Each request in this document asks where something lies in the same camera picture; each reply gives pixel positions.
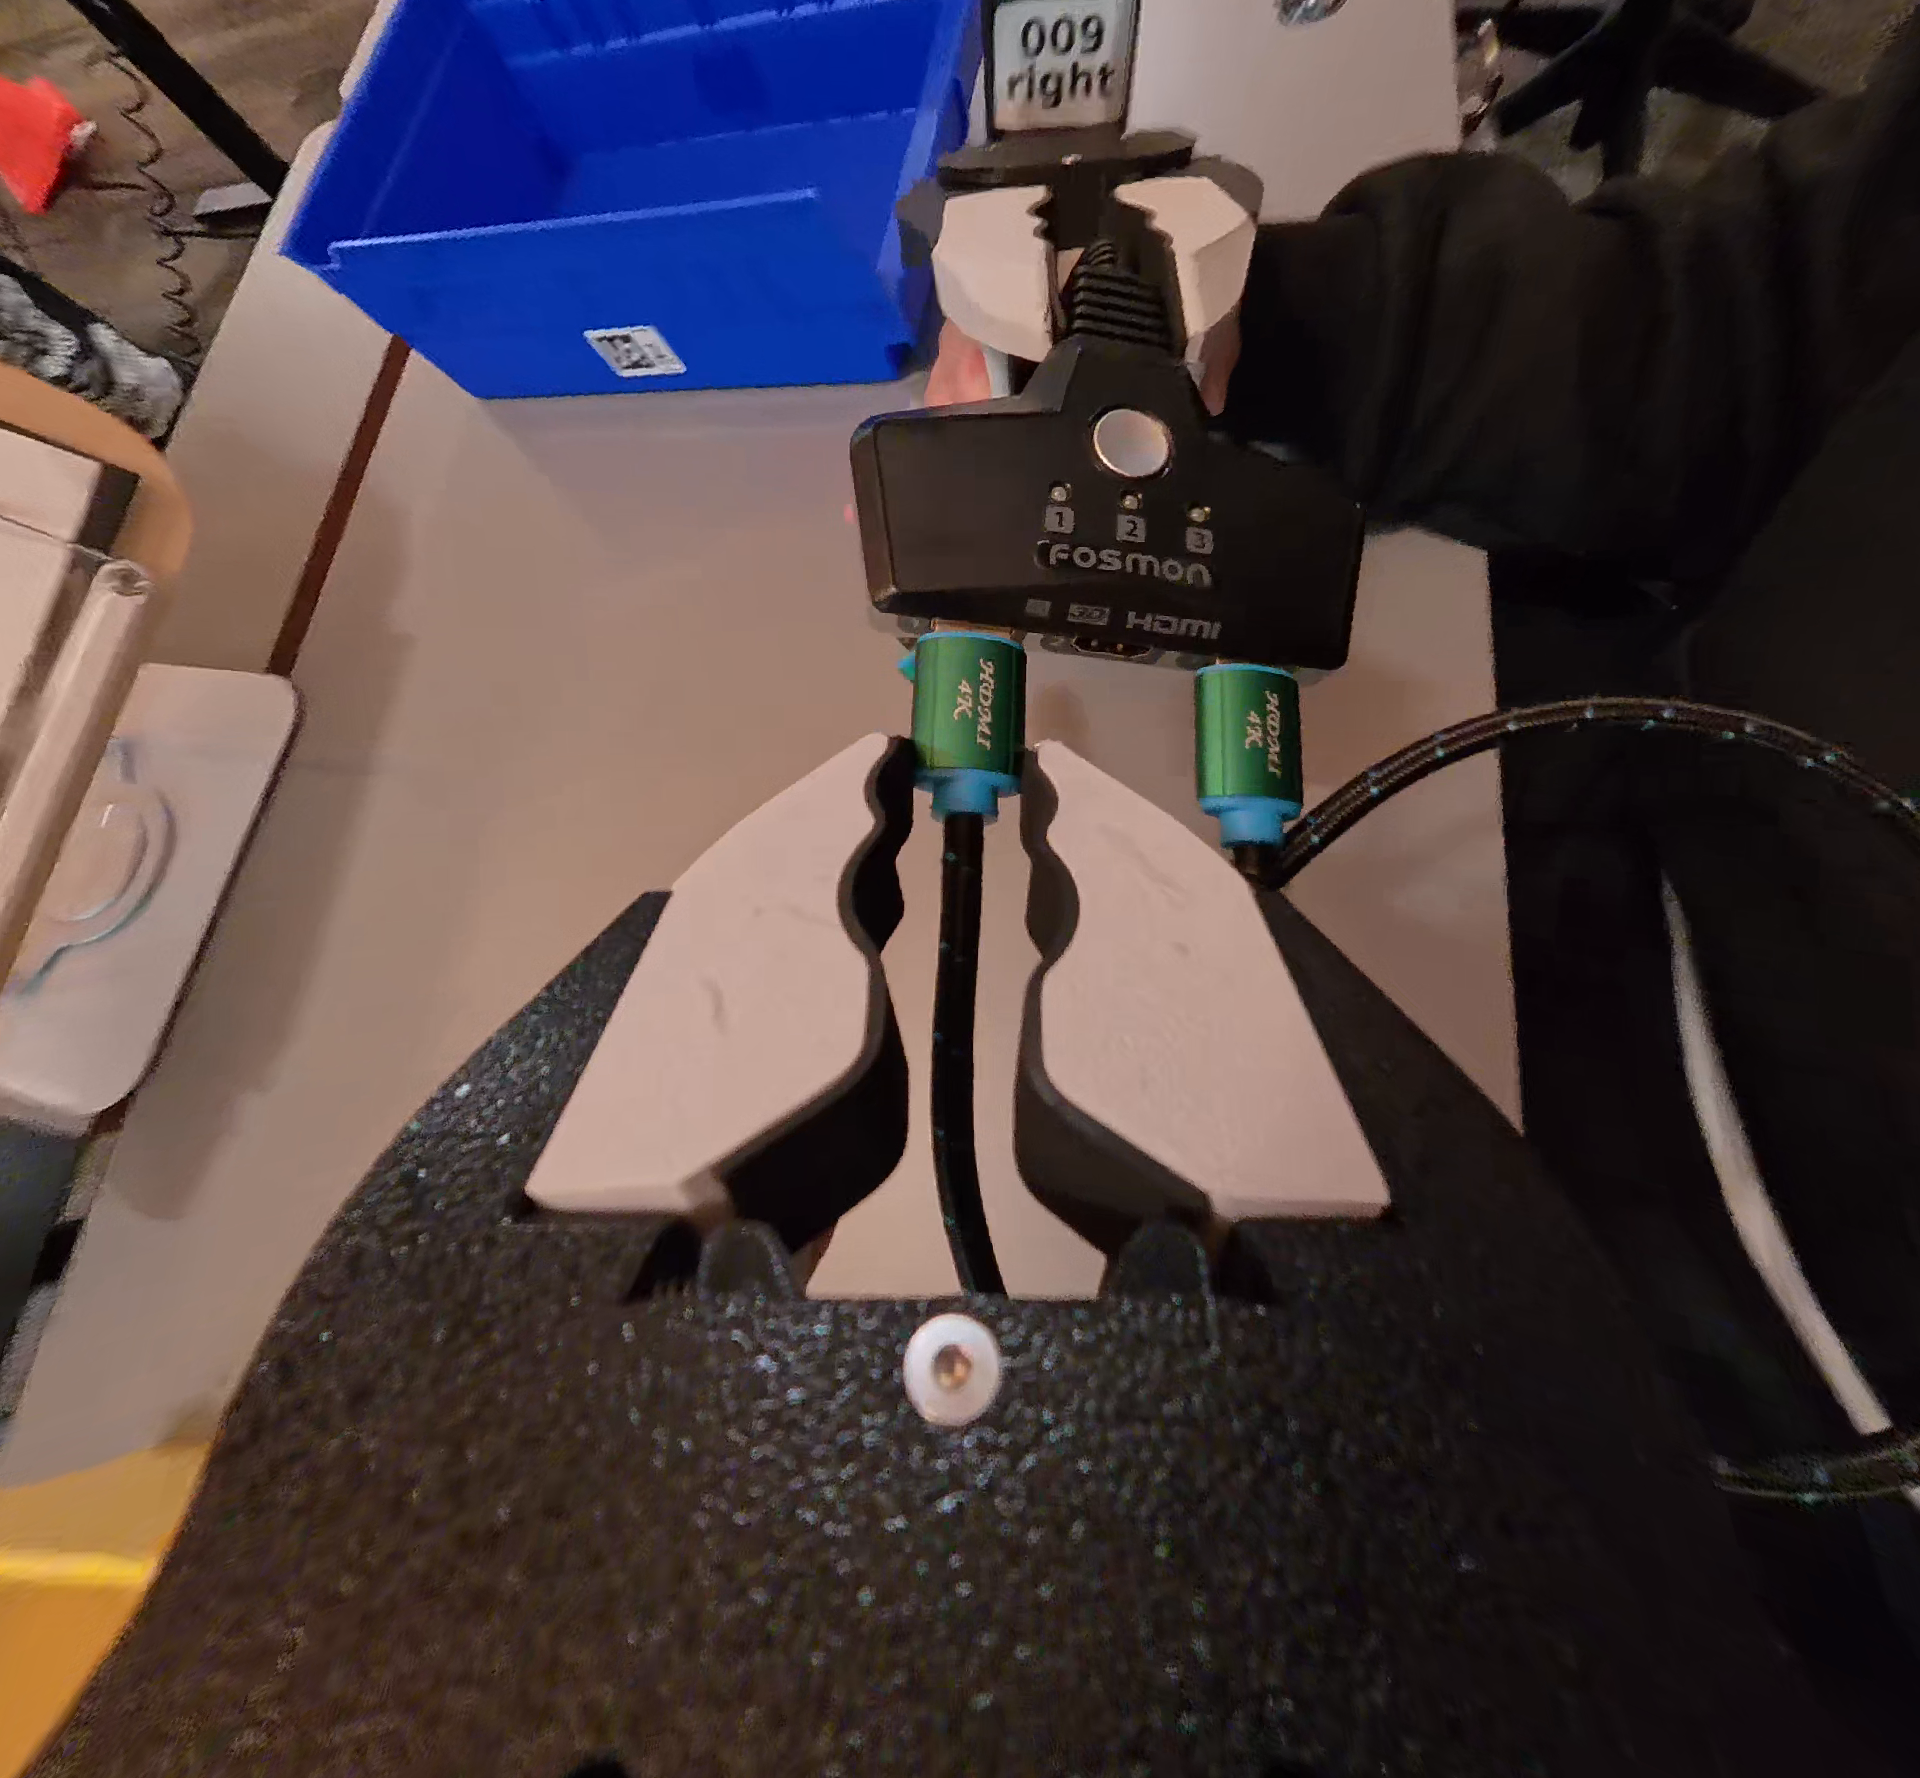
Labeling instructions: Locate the blue plastic bin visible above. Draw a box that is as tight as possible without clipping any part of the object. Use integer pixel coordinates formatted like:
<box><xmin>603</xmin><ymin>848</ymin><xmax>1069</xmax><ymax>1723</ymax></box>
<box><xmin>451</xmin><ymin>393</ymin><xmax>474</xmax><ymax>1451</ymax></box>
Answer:
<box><xmin>282</xmin><ymin>0</ymin><xmax>983</xmax><ymax>404</ymax></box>

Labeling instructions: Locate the white hoodie drawstring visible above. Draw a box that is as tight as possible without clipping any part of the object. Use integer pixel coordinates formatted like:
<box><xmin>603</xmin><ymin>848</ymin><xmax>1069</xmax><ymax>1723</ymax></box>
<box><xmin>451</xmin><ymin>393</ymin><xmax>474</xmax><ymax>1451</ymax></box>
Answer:
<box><xmin>1650</xmin><ymin>878</ymin><xmax>1908</xmax><ymax>1441</ymax></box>

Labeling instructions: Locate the yellow plastic bin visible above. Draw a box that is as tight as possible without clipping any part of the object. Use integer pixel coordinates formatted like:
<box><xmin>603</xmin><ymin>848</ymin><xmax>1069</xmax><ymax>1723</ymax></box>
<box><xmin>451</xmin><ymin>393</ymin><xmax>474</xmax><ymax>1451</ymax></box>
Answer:
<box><xmin>0</xmin><ymin>1439</ymin><xmax>210</xmax><ymax>1778</ymax></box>

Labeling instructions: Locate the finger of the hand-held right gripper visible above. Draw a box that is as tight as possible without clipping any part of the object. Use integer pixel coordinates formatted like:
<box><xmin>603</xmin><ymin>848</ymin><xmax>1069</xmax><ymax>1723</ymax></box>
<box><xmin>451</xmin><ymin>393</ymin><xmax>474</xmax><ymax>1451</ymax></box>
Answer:
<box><xmin>1143</xmin><ymin>161</ymin><xmax>1264</xmax><ymax>374</ymax></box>
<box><xmin>930</xmin><ymin>180</ymin><xmax>1069</xmax><ymax>363</ymax></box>

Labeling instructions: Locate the green plug braided HDMI cable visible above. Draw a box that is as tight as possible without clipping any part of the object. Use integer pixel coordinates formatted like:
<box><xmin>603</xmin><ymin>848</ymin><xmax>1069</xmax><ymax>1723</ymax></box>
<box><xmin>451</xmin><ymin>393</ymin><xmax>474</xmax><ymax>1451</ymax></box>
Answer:
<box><xmin>898</xmin><ymin>627</ymin><xmax>1920</xmax><ymax>1514</ymax></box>

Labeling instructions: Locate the grey desk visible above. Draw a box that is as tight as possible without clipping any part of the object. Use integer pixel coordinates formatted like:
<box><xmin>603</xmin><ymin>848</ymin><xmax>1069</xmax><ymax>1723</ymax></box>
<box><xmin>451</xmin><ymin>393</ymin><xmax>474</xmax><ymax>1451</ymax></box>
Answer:
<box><xmin>0</xmin><ymin>0</ymin><xmax>1525</xmax><ymax>1488</ymax></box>

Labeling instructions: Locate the grey fuzzy cloth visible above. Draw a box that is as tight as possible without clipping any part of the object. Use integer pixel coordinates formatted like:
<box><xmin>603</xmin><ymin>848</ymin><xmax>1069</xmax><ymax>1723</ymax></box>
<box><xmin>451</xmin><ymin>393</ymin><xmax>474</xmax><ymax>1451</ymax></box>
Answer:
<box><xmin>0</xmin><ymin>260</ymin><xmax>189</xmax><ymax>436</ymax></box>

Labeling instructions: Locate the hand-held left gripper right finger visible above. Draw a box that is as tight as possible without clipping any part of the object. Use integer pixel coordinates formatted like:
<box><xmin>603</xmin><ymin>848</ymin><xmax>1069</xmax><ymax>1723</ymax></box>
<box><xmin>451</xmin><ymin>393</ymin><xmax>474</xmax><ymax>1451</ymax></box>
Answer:
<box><xmin>1015</xmin><ymin>738</ymin><xmax>1392</xmax><ymax>1269</ymax></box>

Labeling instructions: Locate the person's right hand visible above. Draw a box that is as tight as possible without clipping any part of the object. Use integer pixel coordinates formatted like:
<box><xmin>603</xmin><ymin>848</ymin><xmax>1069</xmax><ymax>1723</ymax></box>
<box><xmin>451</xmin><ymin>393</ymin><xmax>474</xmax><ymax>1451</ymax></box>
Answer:
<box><xmin>919</xmin><ymin>326</ymin><xmax>1023</xmax><ymax>412</ymax></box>

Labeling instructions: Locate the red object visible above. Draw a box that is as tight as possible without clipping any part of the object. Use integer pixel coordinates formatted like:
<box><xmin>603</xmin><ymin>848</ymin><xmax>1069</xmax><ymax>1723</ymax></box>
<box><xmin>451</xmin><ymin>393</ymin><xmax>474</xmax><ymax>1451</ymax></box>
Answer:
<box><xmin>0</xmin><ymin>76</ymin><xmax>95</xmax><ymax>214</ymax></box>

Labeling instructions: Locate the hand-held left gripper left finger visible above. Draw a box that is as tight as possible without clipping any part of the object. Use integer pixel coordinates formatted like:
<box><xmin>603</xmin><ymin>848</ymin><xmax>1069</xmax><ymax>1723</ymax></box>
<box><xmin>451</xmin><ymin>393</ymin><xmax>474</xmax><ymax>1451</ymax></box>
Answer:
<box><xmin>522</xmin><ymin>731</ymin><xmax>919</xmax><ymax>1255</ymax></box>

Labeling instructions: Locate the black HDMI switch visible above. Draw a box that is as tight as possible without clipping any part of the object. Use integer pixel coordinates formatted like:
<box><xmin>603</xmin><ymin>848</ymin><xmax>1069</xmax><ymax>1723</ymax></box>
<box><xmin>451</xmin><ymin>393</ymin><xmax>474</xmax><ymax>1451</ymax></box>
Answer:
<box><xmin>851</xmin><ymin>239</ymin><xmax>1366</xmax><ymax>677</ymax></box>

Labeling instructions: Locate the person's right forearm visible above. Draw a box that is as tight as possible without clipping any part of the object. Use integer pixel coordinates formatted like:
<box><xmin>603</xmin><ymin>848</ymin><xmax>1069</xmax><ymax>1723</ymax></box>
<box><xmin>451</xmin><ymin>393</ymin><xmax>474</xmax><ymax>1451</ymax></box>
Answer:
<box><xmin>1217</xmin><ymin>83</ymin><xmax>1920</xmax><ymax>566</ymax></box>

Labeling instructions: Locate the black tripod leg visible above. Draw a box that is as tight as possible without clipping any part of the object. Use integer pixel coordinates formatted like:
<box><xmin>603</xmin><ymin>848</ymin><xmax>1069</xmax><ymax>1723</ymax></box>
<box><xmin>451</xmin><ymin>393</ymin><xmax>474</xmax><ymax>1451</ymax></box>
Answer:
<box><xmin>0</xmin><ymin>0</ymin><xmax>291</xmax><ymax>202</ymax></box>

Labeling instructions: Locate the wooden document stand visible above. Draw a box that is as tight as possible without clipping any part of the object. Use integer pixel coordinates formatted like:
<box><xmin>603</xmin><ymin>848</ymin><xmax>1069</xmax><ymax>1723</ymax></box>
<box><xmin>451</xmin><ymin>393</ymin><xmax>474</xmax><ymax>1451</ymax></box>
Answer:
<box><xmin>0</xmin><ymin>361</ymin><xmax>302</xmax><ymax>1134</ymax></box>

